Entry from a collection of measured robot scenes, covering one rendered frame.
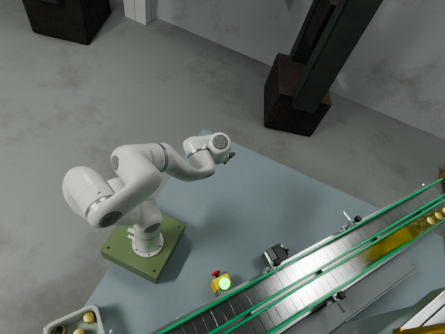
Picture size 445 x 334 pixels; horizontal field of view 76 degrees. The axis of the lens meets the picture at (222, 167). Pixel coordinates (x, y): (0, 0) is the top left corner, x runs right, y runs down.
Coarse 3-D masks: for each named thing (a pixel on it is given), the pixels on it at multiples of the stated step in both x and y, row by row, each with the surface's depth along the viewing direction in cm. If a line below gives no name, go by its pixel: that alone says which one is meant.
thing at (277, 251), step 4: (272, 248) 129; (276, 248) 129; (280, 248) 129; (268, 252) 127; (272, 252) 127; (276, 252) 128; (280, 252) 128; (284, 252) 128; (264, 256) 131; (272, 256) 126; (276, 256) 127; (280, 256) 127; (284, 256) 127; (264, 260) 132; (272, 260) 125
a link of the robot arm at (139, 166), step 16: (128, 144) 72; (144, 144) 75; (112, 160) 71; (128, 160) 68; (144, 160) 69; (160, 160) 76; (128, 176) 67; (144, 176) 66; (160, 176) 70; (128, 192) 65; (144, 192) 68; (96, 208) 63; (112, 208) 64; (128, 208) 68; (96, 224) 64; (112, 224) 67
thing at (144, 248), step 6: (132, 240) 115; (138, 240) 105; (150, 240) 104; (156, 240) 109; (162, 240) 119; (132, 246) 116; (138, 246) 111; (144, 246) 108; (150, 246) 109; (156, 246) 114; (138, 252) 115; (144, 252) 115; (150, 252) 115; (156, 252) 116
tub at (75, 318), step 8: (80, 312) 100; (96, 312) 101; (56, 320) 97; (64, 320) 98; (72, 320) 101; (80, 320) 104; (96, 320) 105; (48, 328) 95; (72, 328) 102; (80, 328) 103; (88, 328) 103; (96, 328) 104
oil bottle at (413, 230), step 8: (416, 224) 120; (424, 224) 114; (432, 224) 112; (400, 232) 124; (408, 232) 120; (416, 232) 118; (384, 240) 132; (392, 240) 128; (400, 240) 125; (408, 240) 121; (384, 248) 133; (392, 248) 129
